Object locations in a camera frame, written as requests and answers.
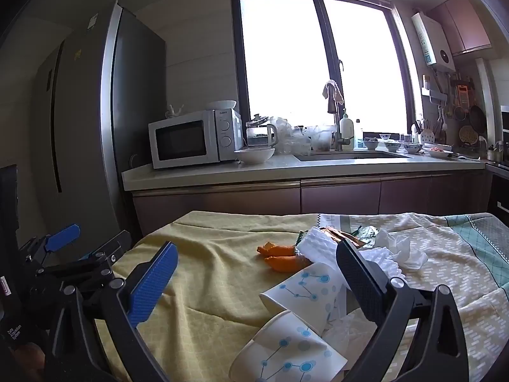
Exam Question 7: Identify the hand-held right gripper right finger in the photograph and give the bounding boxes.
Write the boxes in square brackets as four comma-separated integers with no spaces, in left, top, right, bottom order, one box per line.
[335,239,470,382]

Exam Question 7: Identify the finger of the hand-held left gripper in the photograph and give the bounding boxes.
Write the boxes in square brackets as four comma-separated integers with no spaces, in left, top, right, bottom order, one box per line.
[18,224,82,271]
[38,230,132,287]

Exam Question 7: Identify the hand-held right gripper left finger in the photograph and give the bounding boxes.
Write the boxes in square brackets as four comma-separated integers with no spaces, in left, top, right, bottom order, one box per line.
[47,241,179,382]

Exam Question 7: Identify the white pleated paper liner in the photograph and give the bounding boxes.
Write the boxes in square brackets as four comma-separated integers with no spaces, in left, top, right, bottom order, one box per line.
[296,227,346,271]
[360,247,406,279]

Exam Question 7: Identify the small green wrapper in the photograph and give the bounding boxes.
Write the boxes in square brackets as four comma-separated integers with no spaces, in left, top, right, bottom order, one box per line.
[350,225,382,249]

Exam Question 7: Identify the copper foil wrapper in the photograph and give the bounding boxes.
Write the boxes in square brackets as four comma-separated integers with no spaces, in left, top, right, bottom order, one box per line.
[320,226,362,247]

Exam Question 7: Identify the white tissue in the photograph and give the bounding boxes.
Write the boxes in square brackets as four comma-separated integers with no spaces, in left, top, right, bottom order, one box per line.
[376,229,429,269]

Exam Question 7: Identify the dotted white paper cup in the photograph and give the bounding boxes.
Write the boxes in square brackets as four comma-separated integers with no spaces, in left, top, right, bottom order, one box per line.
[228,310,348,382]
[259,262,351,335]

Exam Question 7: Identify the curled orange peel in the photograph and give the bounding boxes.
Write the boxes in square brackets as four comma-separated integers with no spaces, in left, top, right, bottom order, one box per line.
[264,255,315,274]

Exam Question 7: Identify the person's left hand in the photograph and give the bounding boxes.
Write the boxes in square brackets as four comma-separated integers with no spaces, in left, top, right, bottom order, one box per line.
[14,344,46,382]

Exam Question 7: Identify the yellow tablecloth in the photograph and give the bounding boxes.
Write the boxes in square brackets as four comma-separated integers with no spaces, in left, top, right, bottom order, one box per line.
[95,210,351,382]

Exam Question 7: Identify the black panel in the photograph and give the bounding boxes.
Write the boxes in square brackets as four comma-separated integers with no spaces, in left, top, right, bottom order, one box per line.
[0,163,18,271]

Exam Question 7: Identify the brown kitchen counter cabinets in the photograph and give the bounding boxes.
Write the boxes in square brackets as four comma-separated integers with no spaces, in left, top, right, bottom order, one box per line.
[121,149,494,239]

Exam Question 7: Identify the patterned green white cloth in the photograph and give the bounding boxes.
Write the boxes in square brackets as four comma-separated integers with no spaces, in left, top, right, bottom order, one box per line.
[316,212,509,382]

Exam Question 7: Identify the silver refrigerator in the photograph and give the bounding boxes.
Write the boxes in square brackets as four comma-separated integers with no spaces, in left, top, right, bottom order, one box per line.
[30,0,168,247]

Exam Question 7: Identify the kitchen sink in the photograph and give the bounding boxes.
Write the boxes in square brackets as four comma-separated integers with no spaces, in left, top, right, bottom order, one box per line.
[294,149,414,162]

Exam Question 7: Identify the white microwave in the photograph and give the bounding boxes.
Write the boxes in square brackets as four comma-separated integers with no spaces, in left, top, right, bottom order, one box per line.
[148,108,243,170]

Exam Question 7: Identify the clear plastic tub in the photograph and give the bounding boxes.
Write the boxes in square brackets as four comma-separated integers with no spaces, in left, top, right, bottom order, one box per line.
[306,125,338,152]

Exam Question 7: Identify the white soap bottle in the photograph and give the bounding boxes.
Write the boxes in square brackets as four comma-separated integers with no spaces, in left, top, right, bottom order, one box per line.
[340,109,355,151]

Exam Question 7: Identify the metal faucet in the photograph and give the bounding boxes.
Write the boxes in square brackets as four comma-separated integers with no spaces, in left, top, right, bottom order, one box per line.
[327,99,352,152]

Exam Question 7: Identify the white utensil holder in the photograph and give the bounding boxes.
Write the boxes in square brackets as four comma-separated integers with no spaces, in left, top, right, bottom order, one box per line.
[411,118,437,144]

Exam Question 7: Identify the pile of clear plastic containers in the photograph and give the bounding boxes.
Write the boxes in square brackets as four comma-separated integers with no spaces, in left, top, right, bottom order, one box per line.
[270,116,313,156]

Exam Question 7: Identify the large white bowl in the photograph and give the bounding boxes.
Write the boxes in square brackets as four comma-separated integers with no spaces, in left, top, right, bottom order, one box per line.
[234,147,276,165]

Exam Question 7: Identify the black built-in oven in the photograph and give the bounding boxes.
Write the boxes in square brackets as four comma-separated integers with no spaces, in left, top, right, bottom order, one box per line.
[485,105,509,223]

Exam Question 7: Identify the glass kettle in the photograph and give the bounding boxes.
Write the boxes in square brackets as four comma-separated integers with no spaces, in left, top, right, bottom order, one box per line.
[245,114,279,149]

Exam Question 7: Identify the beige rag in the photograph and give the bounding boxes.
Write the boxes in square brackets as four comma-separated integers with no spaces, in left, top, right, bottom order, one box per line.
[321,80,345,104]

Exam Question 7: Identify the hanging black pan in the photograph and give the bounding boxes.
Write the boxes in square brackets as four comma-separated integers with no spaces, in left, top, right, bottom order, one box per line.
[469,103,488,132]

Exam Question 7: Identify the window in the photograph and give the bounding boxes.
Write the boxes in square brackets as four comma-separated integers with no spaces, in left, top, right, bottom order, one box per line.
[231,0,418,136]

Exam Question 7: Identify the white water heater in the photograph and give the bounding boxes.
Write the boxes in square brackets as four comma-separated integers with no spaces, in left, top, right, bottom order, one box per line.
[411,11,456,73]

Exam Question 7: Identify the grey wall rack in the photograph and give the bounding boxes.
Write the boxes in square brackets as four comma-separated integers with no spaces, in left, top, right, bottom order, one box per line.
[421,75,450,106]

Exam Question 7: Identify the brown wall cabinet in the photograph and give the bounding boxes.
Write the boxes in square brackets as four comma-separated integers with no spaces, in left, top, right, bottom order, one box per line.
[425,0,493,57]

